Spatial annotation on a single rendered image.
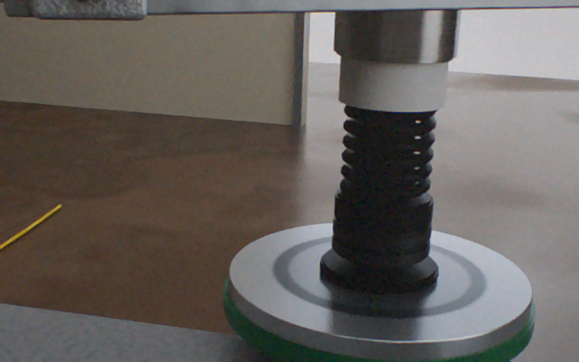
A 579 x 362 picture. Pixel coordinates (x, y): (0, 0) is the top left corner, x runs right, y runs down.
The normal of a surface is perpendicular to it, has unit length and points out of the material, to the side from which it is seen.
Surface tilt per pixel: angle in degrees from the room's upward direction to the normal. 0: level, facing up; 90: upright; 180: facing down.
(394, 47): 90
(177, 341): 0
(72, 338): 0
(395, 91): 90
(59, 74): 90
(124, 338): 0
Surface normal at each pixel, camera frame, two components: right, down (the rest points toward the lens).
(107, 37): -0.22, 0.31
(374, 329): 0.04, -0.94
